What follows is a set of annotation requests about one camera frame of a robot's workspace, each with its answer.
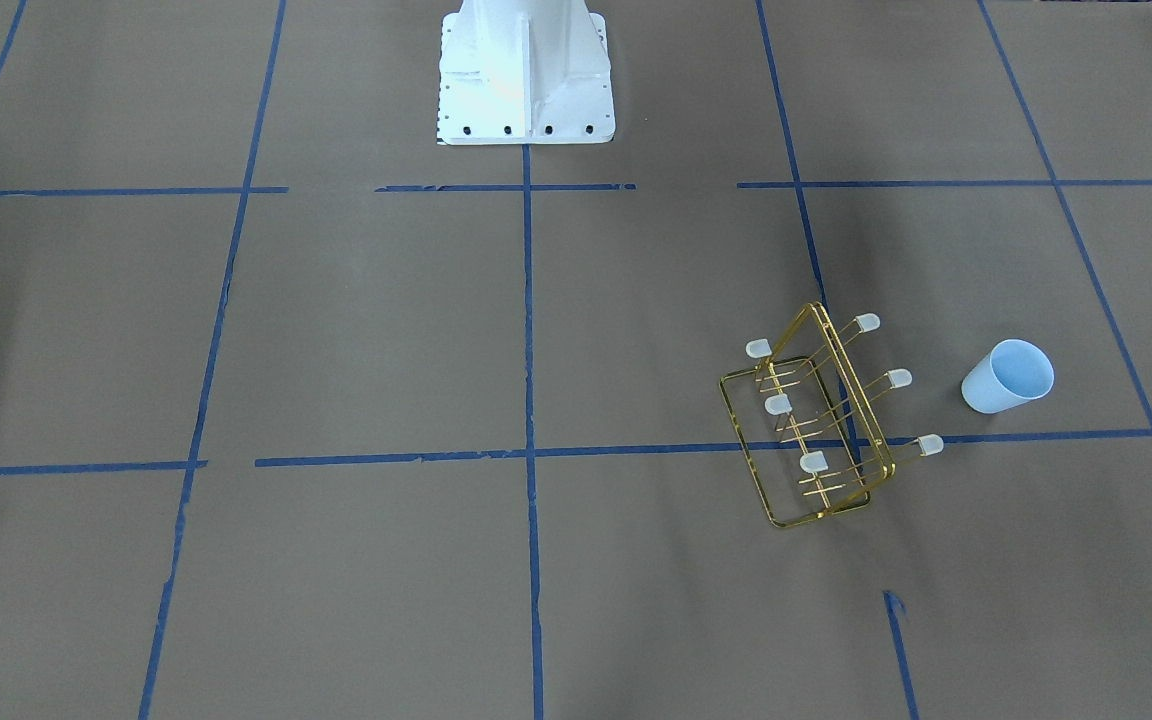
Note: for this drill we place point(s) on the light blue plastic cup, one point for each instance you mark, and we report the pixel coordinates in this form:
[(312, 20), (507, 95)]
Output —
[(1013, 373)]

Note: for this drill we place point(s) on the gold wire cup holder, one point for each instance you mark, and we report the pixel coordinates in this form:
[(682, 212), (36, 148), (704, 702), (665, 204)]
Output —
[(806, 420)]

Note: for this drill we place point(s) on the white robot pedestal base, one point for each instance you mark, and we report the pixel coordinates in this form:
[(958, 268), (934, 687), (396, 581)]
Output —
[(515, 72)]

